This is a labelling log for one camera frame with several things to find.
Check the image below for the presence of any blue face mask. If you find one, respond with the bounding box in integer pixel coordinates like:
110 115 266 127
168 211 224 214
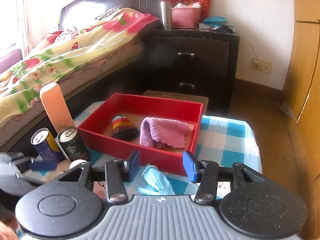
138 164 175 196

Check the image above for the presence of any blue yellow drink can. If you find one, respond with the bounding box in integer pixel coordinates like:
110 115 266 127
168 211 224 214
30 128 65 163

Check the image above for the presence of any rainbow striped knit hat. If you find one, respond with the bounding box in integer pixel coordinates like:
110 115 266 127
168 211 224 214
111 115 140 141

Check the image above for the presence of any dark green Starbucks can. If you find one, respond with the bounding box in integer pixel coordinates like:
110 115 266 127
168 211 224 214
57 126 91 161

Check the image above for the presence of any pink folded towel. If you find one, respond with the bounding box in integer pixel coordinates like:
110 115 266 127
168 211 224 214
139 117 189 149

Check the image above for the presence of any orange ribbed bottle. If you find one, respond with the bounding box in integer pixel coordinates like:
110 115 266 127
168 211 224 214
40 82 74 133

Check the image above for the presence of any brown wooden stool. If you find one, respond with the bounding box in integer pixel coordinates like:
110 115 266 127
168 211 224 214
143 90 209 114

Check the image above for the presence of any dark wooden nightstand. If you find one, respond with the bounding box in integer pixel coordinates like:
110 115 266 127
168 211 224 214
142 29 240 115

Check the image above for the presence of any wooden wardrobe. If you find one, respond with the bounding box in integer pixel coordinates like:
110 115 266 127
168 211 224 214
284 0 319 179

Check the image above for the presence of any blue cloth on nightstand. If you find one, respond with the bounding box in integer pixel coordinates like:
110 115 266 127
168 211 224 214
202 16 227 28

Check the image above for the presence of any pink plastic basket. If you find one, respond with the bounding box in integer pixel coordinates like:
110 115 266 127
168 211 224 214
171 7 202 28

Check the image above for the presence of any steel thermos flask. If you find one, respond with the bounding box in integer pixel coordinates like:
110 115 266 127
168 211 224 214
161 1 172 30

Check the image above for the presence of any dark wooden headboard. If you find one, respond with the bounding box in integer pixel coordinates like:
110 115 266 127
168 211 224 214
59 0 161 29

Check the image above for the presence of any wall power outlet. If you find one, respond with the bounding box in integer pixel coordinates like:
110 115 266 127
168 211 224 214
251 58 272 74

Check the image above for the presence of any white power cable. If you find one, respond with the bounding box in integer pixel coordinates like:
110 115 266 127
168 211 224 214
233 31 261 67

